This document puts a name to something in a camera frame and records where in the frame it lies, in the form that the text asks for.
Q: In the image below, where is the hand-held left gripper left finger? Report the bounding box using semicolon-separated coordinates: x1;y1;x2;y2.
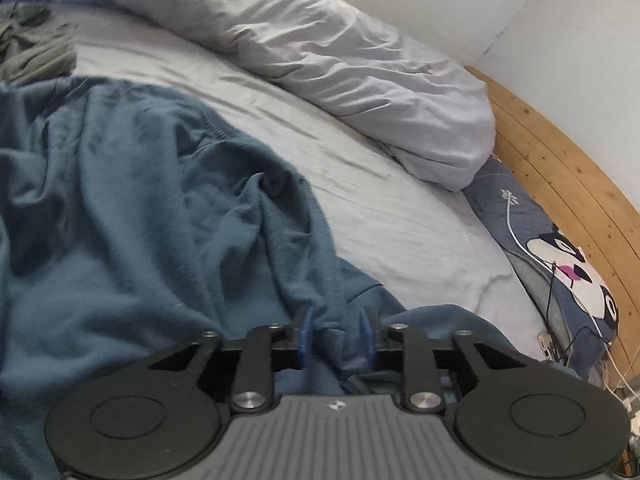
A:
147;306;315;413

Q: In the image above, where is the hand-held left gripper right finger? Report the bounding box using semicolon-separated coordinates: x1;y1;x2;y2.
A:
360;306;526;413

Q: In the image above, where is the teal long-sleeve shirt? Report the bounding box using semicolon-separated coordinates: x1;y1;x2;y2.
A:
0;76;583;480

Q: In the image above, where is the white power strip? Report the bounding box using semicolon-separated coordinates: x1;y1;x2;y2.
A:
536;332;564;362

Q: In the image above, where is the dark blue cartoon pillow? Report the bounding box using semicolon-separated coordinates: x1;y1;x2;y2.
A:
462;152;621;381

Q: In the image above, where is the wooden headboard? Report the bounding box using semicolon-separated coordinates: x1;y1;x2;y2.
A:
464;65;640;361

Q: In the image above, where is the grey printed duvet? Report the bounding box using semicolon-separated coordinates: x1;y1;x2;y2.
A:
70;0;497;193

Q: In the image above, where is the grey garment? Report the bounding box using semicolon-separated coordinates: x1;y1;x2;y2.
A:
0;2;77;85

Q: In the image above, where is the white cable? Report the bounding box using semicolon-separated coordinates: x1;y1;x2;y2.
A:
502;190;640;403

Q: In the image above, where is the black cable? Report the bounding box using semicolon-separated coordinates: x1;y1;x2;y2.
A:
545;260;611;367

